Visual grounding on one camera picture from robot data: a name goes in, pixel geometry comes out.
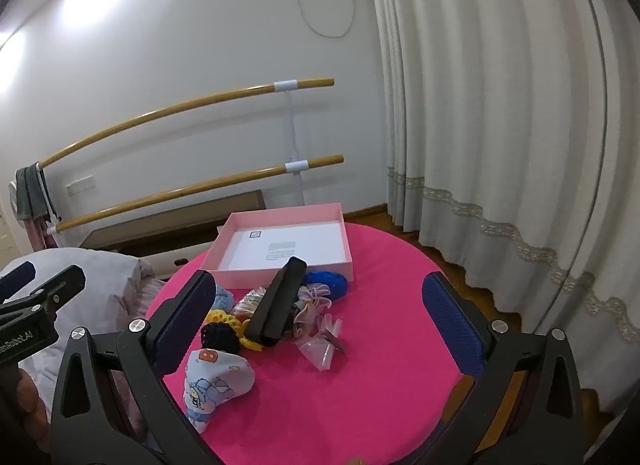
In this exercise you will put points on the grey hanging cloth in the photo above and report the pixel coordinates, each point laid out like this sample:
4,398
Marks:
27,190

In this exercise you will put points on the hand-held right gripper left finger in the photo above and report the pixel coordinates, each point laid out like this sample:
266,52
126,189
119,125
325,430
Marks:
182,325

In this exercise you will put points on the white barre post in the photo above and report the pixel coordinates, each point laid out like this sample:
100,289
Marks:
292,130

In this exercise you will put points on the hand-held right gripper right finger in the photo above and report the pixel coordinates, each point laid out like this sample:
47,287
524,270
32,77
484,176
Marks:
450,320

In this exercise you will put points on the purple ruffled scrunchie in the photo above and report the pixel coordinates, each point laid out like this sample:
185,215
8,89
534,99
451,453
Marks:
312,302

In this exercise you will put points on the pale pink bed sheet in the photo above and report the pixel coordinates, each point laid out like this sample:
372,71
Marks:
150,290

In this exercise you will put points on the orange yellow knitted pouch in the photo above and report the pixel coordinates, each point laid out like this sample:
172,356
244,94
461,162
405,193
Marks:
217,317

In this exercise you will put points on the pink cardboard box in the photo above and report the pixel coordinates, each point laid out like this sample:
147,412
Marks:
310,272

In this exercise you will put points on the pink hanging cloth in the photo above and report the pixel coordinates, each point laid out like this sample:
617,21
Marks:
35,235

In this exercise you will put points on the black scrunchie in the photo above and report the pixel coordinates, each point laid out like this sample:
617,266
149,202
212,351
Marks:
220,337

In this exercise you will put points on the plastic bag of cotton swabs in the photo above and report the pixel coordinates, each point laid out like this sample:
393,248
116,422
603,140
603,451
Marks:
320,350

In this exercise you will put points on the pink round tablecloth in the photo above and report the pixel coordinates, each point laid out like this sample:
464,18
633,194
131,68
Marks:
350,405

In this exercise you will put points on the wooden ballet barre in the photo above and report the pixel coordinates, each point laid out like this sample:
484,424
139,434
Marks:
200,190
150,115

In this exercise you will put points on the blue knitted scrunchie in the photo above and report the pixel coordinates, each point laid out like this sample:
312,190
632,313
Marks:
330,285

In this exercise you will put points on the low brown white cabinet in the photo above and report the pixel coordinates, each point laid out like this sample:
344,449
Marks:
175,225

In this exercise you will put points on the white lace-trimmed curtain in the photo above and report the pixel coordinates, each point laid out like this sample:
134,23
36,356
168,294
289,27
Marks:
500,120

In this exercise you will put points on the yellow crocheted scrunchie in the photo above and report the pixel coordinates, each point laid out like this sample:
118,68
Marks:
250,340

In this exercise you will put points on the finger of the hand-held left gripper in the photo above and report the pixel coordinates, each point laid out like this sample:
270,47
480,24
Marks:
17,277
57,287

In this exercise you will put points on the light blue sock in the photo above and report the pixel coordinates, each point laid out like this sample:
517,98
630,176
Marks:
222,299

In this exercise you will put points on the black glasses case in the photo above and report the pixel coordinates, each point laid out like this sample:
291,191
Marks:
277,300

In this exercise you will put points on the white duvet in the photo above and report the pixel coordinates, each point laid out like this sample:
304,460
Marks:
110,275

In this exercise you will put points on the beige scrunchie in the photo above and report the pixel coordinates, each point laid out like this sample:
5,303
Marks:
247,302

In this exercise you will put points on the blue cartoon printed cloth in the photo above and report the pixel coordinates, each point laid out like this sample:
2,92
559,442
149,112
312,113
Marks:
215,385

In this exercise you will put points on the person's left hand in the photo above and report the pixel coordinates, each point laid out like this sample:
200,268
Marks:
27,395

